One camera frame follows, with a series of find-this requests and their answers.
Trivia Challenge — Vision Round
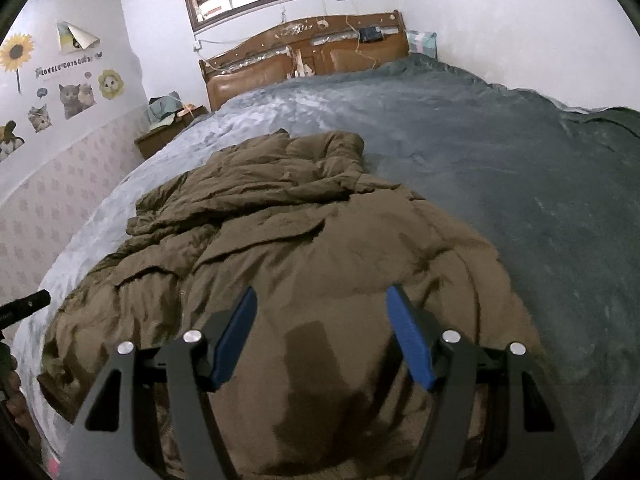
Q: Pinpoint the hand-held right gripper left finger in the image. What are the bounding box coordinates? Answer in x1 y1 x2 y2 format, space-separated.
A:
59 286 259 480

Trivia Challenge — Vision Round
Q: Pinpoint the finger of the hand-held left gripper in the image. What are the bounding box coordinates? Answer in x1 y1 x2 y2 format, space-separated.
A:
0 289 51 326

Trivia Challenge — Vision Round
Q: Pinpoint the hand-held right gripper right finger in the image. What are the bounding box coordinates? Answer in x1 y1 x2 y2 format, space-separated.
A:
386 284 586 480

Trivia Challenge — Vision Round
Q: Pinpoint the brown puffer jacket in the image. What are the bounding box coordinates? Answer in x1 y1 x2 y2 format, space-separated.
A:
37 130 551 480

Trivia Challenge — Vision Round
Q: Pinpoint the person's left hand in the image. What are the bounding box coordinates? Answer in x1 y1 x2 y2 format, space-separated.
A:
7 390 43 453

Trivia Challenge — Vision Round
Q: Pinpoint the grey plush blanket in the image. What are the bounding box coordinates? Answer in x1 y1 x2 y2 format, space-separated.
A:
10 57 640 480

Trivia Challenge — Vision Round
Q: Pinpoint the wooden nightstand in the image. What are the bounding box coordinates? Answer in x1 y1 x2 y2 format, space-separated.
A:
135 105 210 161

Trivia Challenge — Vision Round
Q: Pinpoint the yellow flower cat sticker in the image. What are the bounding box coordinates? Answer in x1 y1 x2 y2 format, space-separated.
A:
97 70 124 101

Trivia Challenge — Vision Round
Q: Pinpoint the pale green paper bag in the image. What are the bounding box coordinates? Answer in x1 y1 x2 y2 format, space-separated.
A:
148 91 182 126

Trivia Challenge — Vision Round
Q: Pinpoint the wooden bed headboard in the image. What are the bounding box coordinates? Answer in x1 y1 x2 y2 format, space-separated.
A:
199 10 411 112

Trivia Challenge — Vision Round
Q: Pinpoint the white bed sheet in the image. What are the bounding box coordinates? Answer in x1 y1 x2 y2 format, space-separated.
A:
560 102 621 114

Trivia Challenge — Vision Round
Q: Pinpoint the checked pillow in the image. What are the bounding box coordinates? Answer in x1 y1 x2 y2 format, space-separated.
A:
406 31 438 58

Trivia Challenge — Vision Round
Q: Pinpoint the calico cat wall sticker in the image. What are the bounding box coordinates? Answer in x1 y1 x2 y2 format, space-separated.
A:
0 121 25 161

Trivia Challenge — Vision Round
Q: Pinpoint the small kitten wall sticker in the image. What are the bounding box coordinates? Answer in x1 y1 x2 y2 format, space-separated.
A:
27 104 53 133

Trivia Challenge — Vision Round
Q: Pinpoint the grey cats wall sticker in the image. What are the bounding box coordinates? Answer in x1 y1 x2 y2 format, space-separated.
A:
58 82 97 120

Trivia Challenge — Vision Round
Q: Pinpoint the lettering wall sticker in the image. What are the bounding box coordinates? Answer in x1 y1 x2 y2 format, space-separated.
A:
34 52 103 78

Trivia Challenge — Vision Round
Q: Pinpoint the sunflower wall sticker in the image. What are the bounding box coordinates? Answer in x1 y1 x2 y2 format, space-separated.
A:
0 33 36 93

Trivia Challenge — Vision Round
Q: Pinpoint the peeling wall poster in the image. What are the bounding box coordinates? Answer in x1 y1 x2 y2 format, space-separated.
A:
56 21 101 53

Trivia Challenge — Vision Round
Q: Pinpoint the orange hanging cable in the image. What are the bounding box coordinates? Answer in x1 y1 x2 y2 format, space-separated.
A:
350 17 378 68

